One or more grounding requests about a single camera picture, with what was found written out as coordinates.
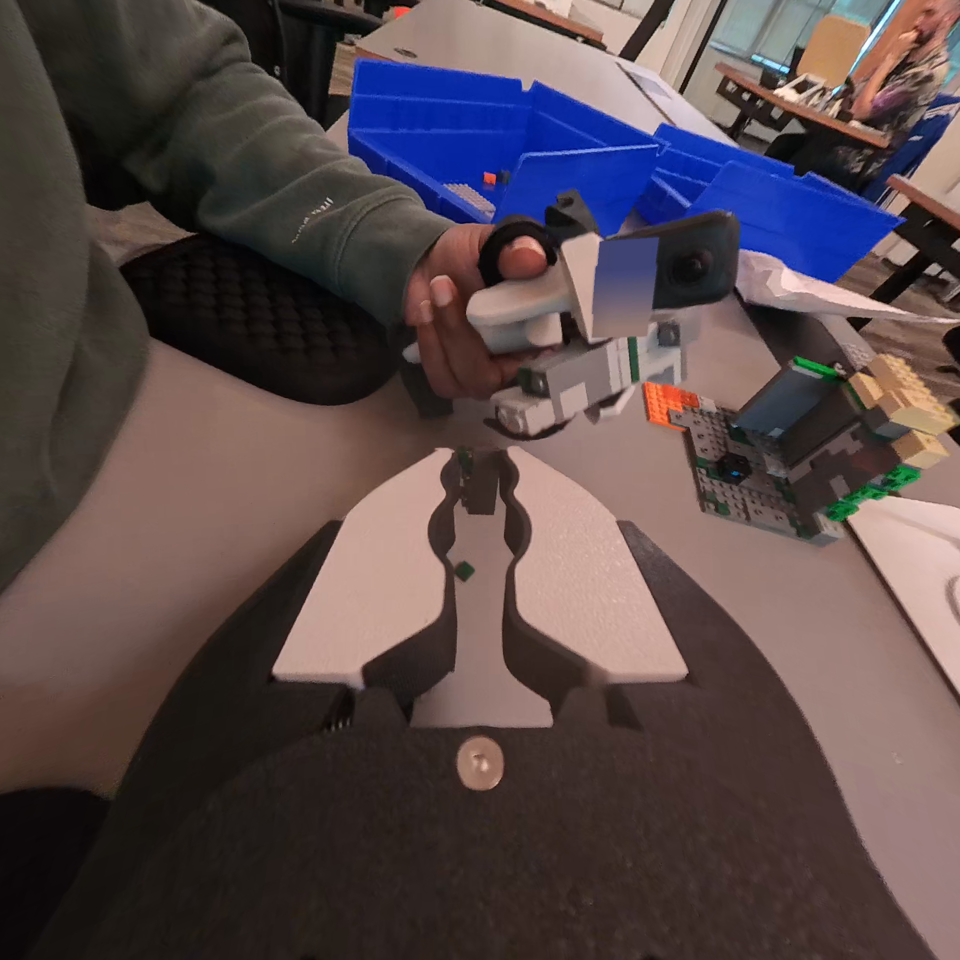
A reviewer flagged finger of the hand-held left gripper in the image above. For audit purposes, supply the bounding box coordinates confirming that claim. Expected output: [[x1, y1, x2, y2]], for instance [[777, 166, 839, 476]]
[[558, 234, 603, 342], [581, 388, 639, 426]]

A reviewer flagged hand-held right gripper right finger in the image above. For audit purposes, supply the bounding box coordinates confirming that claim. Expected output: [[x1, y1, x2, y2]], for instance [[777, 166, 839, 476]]
[[499, 447, 691, 727]]

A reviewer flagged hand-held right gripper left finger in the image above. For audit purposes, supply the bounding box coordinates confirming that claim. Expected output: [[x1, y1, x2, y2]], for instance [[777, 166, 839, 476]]
[[271, 448, 459, 727]]

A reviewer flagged grey brick pillar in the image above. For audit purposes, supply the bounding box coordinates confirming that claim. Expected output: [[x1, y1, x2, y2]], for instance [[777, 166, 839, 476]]
[[493, 330, 689, 441]]

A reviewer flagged dark grey brick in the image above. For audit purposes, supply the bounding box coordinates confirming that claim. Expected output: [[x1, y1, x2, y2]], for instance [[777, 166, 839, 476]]
[[456, 448, 501, 517]]

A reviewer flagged black quilted elbow pad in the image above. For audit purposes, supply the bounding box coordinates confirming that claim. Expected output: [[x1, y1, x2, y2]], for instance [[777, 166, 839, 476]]
[[0, 783, 115, 960], [118, 232, 402, 408]]

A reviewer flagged person's left hand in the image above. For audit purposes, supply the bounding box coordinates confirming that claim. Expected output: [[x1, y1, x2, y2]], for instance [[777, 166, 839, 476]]
[[403, 221, 550, 402]]

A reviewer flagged printed white paper bag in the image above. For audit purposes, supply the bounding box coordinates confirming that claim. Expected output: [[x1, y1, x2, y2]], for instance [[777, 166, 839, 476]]
[[733, 249, 957, 325]]

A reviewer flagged cluttered office table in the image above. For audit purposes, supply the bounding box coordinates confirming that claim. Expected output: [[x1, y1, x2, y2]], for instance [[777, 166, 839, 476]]
[[712, 61, 895, 151]]

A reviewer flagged grey baseplate brick building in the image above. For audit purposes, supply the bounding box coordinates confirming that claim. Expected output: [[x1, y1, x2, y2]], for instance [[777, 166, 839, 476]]
[[642, 352, 960, 547]]

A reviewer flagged background office table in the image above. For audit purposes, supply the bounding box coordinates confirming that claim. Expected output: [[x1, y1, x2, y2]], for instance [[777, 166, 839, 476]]
[[870, 172, 960, 305]]

